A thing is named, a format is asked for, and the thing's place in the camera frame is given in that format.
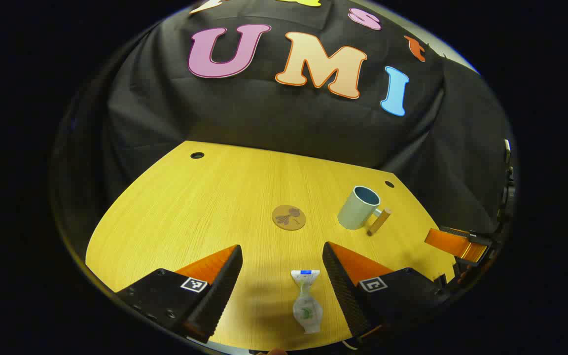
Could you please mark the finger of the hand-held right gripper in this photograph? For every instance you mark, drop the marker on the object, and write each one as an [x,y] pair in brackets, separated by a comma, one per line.
[454,245]

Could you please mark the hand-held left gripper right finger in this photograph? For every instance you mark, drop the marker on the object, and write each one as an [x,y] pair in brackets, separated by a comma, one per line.
[343,291]

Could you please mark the round brown coaster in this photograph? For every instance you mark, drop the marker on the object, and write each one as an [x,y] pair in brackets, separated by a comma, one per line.
[289,218]

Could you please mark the black backdrop cloth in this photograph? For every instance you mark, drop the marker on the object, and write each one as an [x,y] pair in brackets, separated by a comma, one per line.
[264,123]

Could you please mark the wooden desktop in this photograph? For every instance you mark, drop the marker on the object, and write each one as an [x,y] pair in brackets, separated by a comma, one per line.
[205,207]

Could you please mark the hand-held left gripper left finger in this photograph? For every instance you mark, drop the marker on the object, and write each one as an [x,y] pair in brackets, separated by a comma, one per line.
[220,296]

